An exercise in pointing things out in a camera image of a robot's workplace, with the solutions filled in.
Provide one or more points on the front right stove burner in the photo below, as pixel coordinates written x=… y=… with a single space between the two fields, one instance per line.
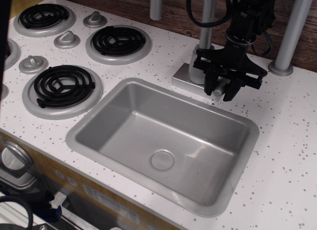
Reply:
x=62 y=92

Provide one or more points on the silver stove knob front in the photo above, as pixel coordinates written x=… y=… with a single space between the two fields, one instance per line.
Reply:
x=33 y=65

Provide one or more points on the silver faucet lever handle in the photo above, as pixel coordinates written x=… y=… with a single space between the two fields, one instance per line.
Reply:
x=220 y=87

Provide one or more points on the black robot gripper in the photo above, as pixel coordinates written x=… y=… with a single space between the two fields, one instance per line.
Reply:
x=230 y=62

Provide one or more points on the back left stove burner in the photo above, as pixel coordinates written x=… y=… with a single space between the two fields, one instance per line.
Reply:
x=44 y=20

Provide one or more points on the grey toy sink basin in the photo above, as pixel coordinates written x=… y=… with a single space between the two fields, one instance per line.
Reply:
x=189 y=152

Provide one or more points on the silver stove knob edge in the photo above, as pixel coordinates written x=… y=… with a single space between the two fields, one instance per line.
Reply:
x=4 y=92

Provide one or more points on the silver toy faucet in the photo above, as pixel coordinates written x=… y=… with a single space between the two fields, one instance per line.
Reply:
x=188 y=77

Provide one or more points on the silver oven door handle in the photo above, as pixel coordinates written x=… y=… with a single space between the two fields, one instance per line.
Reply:
x=25 y=183

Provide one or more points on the silver stove knob back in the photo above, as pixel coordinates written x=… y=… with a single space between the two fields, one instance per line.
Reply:
x=94 y=20

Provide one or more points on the silver oven dial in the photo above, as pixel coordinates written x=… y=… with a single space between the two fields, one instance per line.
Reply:
x=14 y=159

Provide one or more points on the silver stove knob middle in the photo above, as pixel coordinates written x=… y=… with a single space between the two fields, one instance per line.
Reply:
x=67 y=40

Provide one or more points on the grey support pole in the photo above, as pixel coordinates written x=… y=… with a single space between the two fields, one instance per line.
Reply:
x=282 y=65

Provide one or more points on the silver stove knob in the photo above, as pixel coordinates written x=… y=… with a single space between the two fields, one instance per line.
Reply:
x=94 y=20
x=33 y=65
x=67 y=40

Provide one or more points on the back right stove burner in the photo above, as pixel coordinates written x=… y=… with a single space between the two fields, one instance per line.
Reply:
x=118 y=45

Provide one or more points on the left edge stove burner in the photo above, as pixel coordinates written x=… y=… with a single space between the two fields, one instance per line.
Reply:
x=12 y=54

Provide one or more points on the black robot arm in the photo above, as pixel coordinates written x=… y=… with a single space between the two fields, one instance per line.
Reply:
x=248 y=18

